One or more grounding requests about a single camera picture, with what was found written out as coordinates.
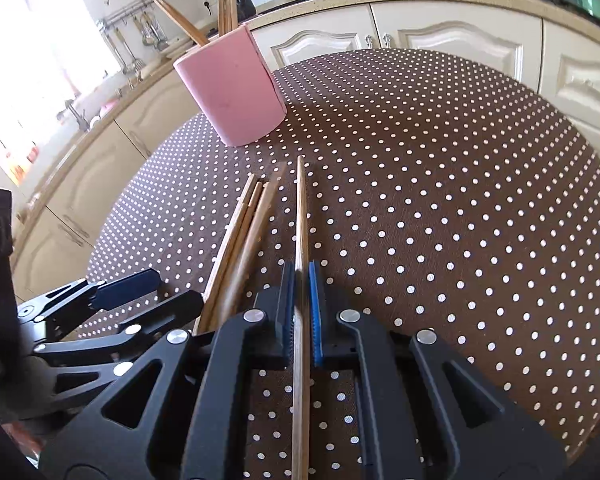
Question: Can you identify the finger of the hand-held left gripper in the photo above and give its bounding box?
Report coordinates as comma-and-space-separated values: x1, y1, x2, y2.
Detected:
30, 290, 205, 417
17, 267, 162, 345

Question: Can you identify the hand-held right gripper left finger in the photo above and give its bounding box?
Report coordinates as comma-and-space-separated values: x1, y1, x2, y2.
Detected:
40, 260, 297, 480

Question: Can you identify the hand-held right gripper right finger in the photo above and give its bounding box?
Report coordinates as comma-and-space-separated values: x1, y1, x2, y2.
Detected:
307, 260, 566, 480

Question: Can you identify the pile of wooden chopsticks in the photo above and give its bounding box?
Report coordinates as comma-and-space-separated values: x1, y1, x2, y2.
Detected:
192, 164, 288, 336

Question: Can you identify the pink cup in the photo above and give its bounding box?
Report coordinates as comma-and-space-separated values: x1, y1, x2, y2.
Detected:
172, 22, 287, 148

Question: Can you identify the row of hanging kitchen utensils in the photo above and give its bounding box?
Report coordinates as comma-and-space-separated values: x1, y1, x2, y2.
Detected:
100, 2, 173, 77

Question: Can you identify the cream cabinet door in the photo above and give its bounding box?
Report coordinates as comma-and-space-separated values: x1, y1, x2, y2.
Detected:
114, 77, 202, 162
370, 2, 546, 97
540, 19, 600, 128
10, 119, 153, 306
252, 4, 381, 70

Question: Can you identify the metal sink faucet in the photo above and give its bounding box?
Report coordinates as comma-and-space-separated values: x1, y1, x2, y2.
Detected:
64, 98, 89, 134

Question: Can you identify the bright window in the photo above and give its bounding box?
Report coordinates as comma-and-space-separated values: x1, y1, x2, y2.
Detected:
0, 0, 123, 161

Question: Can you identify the metal utensil rail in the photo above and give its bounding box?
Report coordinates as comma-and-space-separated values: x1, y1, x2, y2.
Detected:
99, 0, 161, 28

